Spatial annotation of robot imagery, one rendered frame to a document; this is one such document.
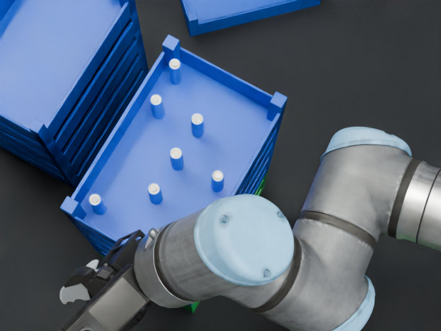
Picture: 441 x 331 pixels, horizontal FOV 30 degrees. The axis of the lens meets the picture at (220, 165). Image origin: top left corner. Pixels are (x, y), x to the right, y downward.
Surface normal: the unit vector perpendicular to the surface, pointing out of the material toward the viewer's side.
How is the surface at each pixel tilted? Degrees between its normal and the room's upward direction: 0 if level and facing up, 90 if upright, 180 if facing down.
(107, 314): 22
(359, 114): 0
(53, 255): 0
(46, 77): 0
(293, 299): 41
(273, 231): 31
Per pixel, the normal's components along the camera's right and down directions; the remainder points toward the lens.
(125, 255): 0.58, -0.29
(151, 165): 0.01, -0.25
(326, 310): 0.32, 0.28
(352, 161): -0.29, -0.38
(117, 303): 0.29, 0.01
